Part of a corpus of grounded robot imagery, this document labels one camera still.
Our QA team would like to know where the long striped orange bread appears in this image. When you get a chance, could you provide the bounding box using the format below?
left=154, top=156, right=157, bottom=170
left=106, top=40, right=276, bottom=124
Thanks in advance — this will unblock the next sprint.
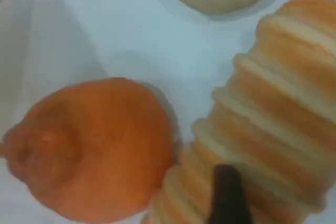
left=140, top=0, right=336, bottom=224

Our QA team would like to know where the round orange bread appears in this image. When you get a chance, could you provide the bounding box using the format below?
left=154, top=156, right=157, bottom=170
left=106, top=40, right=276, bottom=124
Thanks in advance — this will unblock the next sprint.
left=0, top=77, right=177, bottom=220

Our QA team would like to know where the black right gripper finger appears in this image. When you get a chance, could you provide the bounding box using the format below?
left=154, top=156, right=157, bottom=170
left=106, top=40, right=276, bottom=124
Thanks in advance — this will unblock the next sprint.
left=208, top=164, right=253, bottom=224

